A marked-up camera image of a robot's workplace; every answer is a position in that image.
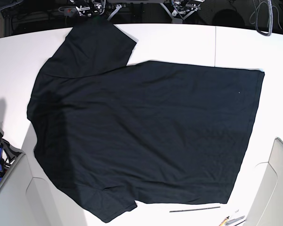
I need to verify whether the black T-shirt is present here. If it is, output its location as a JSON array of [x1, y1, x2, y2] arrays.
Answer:
[[27, 17, 265, 223]]

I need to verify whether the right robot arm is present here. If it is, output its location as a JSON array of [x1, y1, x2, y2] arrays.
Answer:
[[71, 0, 124, 21]]

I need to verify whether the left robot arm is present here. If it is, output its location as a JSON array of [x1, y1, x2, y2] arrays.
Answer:
[[160, 0, 205, 24]]

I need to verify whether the white power strip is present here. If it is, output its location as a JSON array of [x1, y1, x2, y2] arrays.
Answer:
[[58, 6, 77, 17]]

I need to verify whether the yellow pencil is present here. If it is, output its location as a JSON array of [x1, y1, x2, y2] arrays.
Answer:
[[219, 216, 230, 226]]

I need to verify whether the left grey partition panel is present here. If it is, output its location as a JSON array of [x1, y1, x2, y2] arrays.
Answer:
[[0, 153, 63, 226]]

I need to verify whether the grey partition panel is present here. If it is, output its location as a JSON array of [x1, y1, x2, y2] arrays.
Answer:
[[235, 137, 283, 226], [0, 153, 63, 226]]

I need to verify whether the right grey partition panel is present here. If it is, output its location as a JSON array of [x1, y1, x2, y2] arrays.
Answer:
[[235, 137, 283, 226]]

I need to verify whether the table cable slot cover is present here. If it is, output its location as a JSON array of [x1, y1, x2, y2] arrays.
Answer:
[[169, 206, 221, 213]]

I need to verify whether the grey cable bundle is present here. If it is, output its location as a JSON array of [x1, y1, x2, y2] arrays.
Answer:
[[249, 0, 283, 36]]

